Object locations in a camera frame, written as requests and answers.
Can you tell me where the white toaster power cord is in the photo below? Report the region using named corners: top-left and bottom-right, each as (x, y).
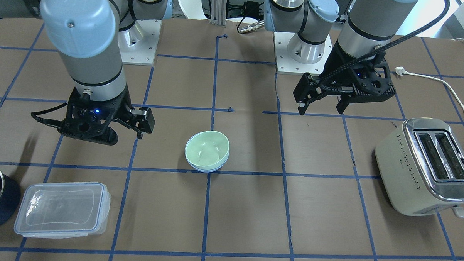
top-left (393, 35), bottom-right (464, 156)

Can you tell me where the blue bowl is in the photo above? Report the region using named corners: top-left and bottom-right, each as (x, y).
top-left (187, 159), bottom-right (227, 173)

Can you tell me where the green bowl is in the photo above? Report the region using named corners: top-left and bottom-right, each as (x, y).
top-left (184, 131), bottom-right (230, 166)

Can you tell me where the white chair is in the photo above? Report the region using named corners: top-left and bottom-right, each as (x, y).
top-left (178, 0), bottom-right (207, 20)

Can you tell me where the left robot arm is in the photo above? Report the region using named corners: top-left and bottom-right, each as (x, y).
top-left (263, 0), bottom-right (418, 115)

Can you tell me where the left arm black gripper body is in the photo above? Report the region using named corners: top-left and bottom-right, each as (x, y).
top-left (321, 42), bottom-right (396, 102)

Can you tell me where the cream toaster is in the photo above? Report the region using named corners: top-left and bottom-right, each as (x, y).
top-left (375, 117), bottom-right (464, 218)

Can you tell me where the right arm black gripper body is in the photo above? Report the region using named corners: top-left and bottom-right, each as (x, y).
top-left (31, 87), bottom-right (135, 146)

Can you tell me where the clear plastic container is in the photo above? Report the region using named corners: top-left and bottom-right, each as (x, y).
top-left (13, 182), bottom-right (111, 239)

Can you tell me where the aluminium frame post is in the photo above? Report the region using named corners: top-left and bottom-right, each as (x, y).
top-left (210, 0), bottom-right (228, 27)

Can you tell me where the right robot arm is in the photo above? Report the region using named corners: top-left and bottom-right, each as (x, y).
top-left (0, 0), bottom-right (173, 145)

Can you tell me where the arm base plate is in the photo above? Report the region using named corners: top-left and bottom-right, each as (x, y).
top-left (117, 19), bottom-right (162, 66)
top-left (273, 32), bottom-right (332, 76)

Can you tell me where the black braided cable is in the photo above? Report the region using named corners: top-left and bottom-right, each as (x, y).
top-left (320, 0), bottom-right (451, 96)

